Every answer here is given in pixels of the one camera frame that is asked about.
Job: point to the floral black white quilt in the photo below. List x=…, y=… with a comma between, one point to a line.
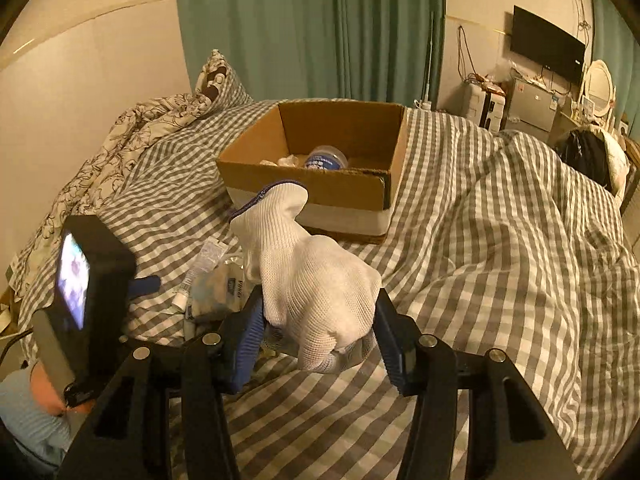
x=101, y=176

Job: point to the grey checkered bed cover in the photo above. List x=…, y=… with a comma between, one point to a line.
x=494, y=243

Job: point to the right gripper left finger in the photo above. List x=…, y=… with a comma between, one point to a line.
x=215, y=364

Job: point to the black wall television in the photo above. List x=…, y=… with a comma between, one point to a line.
x=547, y=45

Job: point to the white knit glove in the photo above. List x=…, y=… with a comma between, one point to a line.
x=319, y=299

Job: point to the grey cabinet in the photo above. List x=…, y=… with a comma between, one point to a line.
x=529, y=109

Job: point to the white suitcase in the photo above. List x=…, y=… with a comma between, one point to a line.
x=483, y=104

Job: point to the oval white mirror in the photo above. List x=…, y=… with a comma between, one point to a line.
x=598, y=88

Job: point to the black backpack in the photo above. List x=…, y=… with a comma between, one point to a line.
x=585, y=152

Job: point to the checkered pillow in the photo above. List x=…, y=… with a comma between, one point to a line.
x=218, y=86

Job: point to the person left hand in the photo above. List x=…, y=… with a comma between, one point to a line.
x=48, y=399

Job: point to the white tube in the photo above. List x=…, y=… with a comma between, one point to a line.
x=207, y=258

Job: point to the brown cardboard box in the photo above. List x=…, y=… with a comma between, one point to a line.
x=354, y=204

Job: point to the clear plastic packet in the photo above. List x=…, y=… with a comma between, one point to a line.
x=219, y=292

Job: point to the clear jar blue label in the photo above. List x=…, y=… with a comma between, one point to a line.
x=326, y=157

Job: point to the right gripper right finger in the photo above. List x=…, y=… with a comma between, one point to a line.
x=421, y=367

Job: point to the green curtain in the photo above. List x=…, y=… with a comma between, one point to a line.
x=614, y=43
x=367, y=50

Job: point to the white crumpled tissue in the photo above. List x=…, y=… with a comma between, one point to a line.
x=290, y=161

